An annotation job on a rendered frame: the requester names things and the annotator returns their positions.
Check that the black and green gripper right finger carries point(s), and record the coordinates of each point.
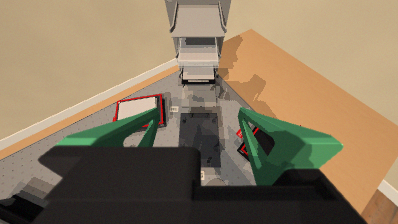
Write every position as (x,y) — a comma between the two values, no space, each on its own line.
(296,147)

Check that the grey slotted rack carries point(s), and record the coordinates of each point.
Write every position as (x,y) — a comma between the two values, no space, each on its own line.
(198,19)

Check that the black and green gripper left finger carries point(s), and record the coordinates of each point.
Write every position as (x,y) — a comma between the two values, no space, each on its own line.
(113,134)

